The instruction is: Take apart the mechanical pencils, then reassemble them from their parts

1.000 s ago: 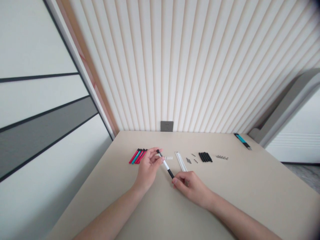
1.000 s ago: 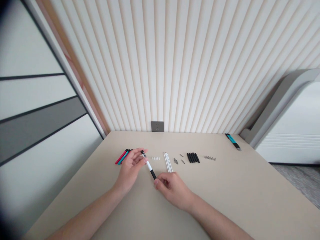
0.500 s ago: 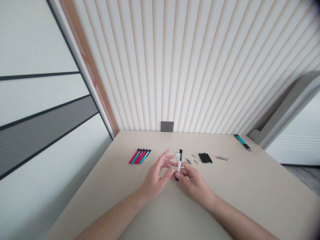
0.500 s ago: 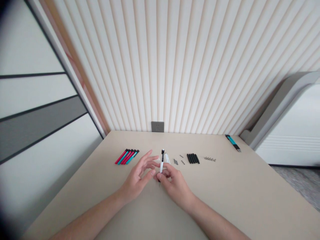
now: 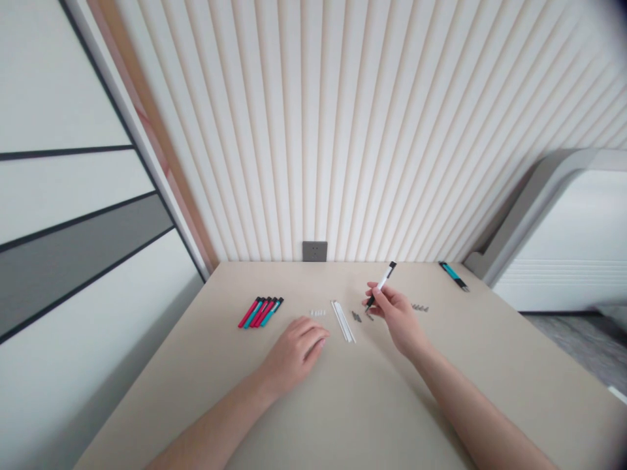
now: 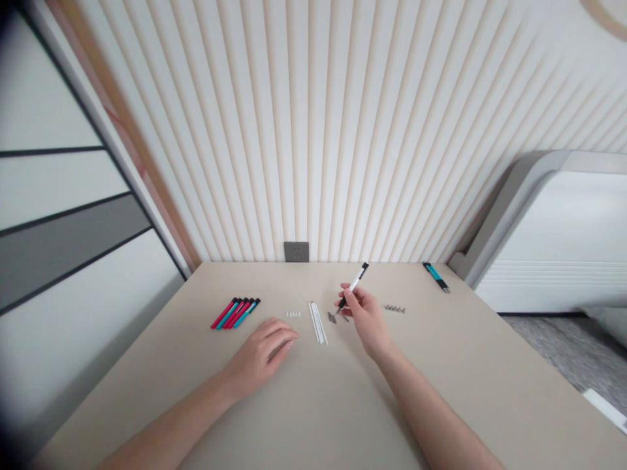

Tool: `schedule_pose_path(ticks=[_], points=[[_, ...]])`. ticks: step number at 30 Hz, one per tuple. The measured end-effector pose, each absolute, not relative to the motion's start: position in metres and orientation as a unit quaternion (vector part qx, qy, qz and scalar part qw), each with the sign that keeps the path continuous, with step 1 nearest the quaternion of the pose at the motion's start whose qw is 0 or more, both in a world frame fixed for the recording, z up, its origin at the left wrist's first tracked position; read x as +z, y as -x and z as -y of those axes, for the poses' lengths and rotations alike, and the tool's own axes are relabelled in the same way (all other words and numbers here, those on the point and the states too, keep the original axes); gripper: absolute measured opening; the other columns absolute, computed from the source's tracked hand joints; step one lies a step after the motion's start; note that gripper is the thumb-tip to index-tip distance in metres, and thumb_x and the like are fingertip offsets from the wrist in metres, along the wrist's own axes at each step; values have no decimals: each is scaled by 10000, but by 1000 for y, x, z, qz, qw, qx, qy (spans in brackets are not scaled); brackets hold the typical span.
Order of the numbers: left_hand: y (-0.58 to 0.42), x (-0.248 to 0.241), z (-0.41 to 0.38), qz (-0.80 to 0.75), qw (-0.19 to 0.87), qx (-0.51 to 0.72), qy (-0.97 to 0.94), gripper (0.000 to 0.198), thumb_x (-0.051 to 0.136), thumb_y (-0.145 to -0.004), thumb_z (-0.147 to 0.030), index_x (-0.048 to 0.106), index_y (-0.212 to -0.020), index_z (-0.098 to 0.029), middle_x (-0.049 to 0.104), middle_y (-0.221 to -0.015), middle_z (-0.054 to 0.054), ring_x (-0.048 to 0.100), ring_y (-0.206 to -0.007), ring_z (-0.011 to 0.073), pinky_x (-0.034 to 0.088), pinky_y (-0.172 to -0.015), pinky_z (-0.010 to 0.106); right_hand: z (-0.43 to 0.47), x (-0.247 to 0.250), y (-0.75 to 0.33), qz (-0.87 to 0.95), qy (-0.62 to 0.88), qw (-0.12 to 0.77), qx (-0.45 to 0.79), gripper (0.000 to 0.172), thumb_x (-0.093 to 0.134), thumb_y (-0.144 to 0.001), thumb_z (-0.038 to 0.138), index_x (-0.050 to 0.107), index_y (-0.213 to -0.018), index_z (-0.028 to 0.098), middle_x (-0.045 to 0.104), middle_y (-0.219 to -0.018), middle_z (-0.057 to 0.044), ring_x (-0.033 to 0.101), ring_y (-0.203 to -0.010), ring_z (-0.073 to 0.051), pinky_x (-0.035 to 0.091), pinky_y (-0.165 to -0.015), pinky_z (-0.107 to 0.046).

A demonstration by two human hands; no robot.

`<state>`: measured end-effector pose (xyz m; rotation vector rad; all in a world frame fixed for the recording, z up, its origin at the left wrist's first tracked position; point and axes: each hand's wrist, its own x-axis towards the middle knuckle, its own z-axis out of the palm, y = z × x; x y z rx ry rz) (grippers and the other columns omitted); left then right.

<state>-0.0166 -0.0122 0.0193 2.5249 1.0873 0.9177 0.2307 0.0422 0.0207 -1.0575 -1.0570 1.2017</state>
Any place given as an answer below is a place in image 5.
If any grey wall socket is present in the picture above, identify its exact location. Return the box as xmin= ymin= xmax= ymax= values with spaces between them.
xmin=301 ymin=240 xmax=329 ymax=263

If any white pen tube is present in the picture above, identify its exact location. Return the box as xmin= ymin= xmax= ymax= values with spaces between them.
xmin=332 ymin=299 xmax=354 ymax=344
xmin=335 ymin=299 xmax=357 ymax=345
xmin=329 ymin=299 xmax=350 ymax=342

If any teal pen with black cap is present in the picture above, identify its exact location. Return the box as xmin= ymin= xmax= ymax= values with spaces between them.
xmin=244 ymin=296 xmax=268 ymax=330
xmin=262 ymin=296 xmax=286 ymax=328

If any teal and black pen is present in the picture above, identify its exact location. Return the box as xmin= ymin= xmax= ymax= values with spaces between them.
xmin=442 ymin=260 xmax=471 ymax=294
xmin=438 ymin=261 xmax=467 ymax=294

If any white and grey panelled wardrobe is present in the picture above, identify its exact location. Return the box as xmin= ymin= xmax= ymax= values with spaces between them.
xmin=0 ymin=0 xmax=216 ymax=343

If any grey framed white furniture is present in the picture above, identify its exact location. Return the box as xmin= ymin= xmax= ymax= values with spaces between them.
xmin=464 ymin=148 xmax=627 ymax=315

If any person's right hand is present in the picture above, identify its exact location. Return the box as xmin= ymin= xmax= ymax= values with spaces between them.
xmin=364 ymin=281 xmax=436 ymax=362

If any person's left hand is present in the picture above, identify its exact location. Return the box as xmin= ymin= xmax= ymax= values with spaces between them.
xmin=256 ymin=316 xmax=332 ymax=396

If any white pen with black ends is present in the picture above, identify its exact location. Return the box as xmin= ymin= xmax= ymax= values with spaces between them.
xmin=364 ymin=260 xmax=398 ymax=314

